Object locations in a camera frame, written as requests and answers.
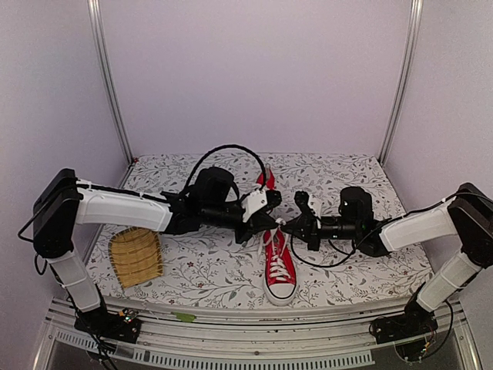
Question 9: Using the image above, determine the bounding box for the aluminium frame post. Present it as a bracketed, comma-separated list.
[378, 0, 424, 167]
[87, 0, 134, 165]

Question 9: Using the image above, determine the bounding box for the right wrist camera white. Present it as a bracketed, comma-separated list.
[294, 191, 324, 220]

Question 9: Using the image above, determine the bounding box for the woven bamboo basket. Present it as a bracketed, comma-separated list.
[109, 227, 164, 290]

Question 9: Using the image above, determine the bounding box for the black camera cable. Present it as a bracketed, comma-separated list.
[290, 230, 371, 268]
[184, 144, 267, 201]

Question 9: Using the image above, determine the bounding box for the red sneaker with laces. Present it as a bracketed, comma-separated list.
[257, 163, 276, 190]

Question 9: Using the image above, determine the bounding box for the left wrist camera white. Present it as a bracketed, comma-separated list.
[240, 189, 282, 224]

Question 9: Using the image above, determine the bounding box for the front aluminium rail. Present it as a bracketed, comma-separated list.
[32, 296, 482, 370]

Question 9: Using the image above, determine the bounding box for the left aluminium frame post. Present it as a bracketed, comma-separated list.
[87, 0, 134, 165]

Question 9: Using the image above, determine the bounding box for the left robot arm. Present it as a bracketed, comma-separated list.
[18, 166, 282, 335]

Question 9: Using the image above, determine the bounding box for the green tape piece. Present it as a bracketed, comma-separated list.
[173, 312, 196, 323]

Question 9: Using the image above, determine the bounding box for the floral patterned table mat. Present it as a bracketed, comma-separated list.
[86, 151, 432, 309]

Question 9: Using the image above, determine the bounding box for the left black camera cable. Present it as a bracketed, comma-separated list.
[184, 144, 267, 201]

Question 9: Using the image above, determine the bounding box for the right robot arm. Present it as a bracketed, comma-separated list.
[281, 183, 492, 336]

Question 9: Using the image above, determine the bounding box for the right black camera cable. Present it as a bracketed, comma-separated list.
[290, 230, 371, 268]

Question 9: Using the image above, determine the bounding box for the right aluminium frame post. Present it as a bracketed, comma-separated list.
[378, 0, 424, 167]

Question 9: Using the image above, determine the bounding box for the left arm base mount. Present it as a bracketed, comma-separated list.
[74, 308, 142, 344]

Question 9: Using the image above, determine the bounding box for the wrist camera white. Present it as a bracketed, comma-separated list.
[294, 191, 324, 220]
[240, 189, 282, 224]

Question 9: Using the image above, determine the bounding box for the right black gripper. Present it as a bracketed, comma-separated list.
[281, 213, 361, 251]

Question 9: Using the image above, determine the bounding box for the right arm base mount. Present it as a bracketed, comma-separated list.
[369, 304, 438, 344]

